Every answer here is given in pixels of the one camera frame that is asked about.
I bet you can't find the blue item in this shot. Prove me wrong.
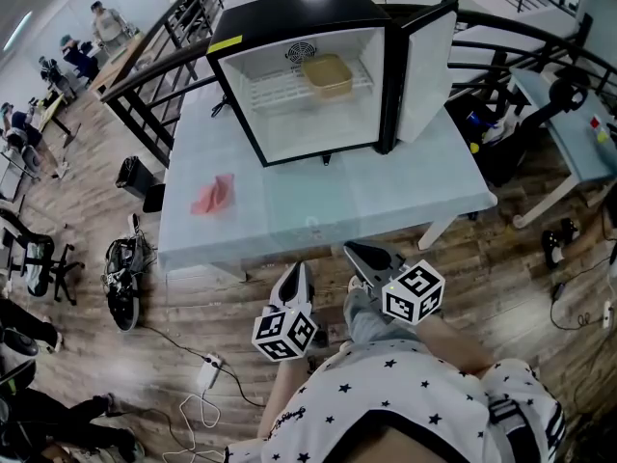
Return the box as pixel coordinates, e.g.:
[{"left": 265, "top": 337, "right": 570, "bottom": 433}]
[{"left": 465, "top": 111, "right": 497, "bottom": 129}]

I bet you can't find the black trash bin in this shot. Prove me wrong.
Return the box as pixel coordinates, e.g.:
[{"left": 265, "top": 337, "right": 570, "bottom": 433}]
[{"left": 115, "top": 155, "right": 155, "bottom": 200}]

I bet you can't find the person's left forearm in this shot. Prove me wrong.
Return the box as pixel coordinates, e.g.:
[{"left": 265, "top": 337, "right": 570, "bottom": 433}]
[{"left": 257, "top": 354, "right": 315, "bottom": 441}]

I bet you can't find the pink cloth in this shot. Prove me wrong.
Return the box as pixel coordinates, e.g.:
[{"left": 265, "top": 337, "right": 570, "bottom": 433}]
[{"left": 190, "top": 173, "right": 236, "bottom": 216}]

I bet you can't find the light blue side table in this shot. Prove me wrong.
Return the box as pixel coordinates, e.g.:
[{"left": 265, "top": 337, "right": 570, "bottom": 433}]
[{"left": 508, "top": 68, "right": 617, "bottom": 229}]

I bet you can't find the white wire shelf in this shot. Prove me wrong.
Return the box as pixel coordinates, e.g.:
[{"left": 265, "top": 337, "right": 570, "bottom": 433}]
[{"left": 248, "top": 63, "right": 376, "bottom": 111}]

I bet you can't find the person's right forearm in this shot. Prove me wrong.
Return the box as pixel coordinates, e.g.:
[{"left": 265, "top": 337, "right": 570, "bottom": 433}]
[{"left": 416, "top": 312, "right": 496, "bottom": 376}]

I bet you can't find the white star-print shirt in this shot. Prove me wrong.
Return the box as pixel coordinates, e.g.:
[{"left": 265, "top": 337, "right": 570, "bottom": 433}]
[{"left": 224, "top": 339, "right": 566, "bottom": 463}]

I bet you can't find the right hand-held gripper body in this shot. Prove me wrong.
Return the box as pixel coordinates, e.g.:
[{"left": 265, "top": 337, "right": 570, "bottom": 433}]
[{"left": 368, "top": 257, "right": 445, "bottom": 325}]

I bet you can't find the black equipment bundle with cables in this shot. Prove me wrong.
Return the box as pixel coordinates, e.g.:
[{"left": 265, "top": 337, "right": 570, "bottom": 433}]
[{"left": 103, "top": 214, "right": 155, "bottom": 332}]

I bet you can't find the black bulky object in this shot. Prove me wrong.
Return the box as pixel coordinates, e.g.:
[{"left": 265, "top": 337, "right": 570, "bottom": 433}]
[{"left": 443, "top": 77, "right": 590, "bottom": 188}]

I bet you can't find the tan rectangular tray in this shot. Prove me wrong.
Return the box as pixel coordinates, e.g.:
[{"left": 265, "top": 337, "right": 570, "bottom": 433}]
[{"left": 302, "top": 53, "right": 355, "bottom": 101}]

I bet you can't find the white floor cable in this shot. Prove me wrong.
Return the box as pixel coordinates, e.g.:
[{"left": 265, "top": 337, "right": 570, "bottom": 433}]
[{"left": 161, "top": 393, "right": 228, "bottom": 463}]

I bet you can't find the black rectangular case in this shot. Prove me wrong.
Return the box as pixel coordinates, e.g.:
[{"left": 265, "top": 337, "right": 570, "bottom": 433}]
[{"left": 143, "top": 183, "right": 167, "bottom": 214}]

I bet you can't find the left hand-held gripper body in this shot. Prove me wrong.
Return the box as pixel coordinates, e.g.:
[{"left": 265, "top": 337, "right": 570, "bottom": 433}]
[{"left": 251, "top": 301, "right": 329, "bottom": 364}]

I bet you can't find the black mini fridge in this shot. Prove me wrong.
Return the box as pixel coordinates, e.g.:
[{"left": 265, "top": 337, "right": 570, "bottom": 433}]
[{"left": 205, "top": 0, "right": 459, "bottom": 168}]

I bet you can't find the black floor cable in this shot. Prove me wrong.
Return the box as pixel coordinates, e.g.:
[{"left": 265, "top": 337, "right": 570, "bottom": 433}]
[{"left": 139, "top": 323, "right": 266, "bottom": 407}]

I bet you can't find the person's jeans leg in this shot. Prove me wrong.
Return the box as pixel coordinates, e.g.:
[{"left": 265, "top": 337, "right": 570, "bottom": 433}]
[{"left": 342, "top": 285, "right": 423, "bottom": 349}]

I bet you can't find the black office chair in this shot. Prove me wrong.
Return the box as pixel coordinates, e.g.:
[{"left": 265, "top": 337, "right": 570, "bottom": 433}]
[{"left": 0, "top": 207, "right": 86, "bottom": 308}]

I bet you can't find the wooden table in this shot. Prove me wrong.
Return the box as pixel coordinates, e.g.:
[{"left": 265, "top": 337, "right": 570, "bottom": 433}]
[
  {"left": 89, "top": 31, "right": 146, "bottom": 95},
  {"left": 38, "top": 92, "right": 73, "bottom": 137}
]

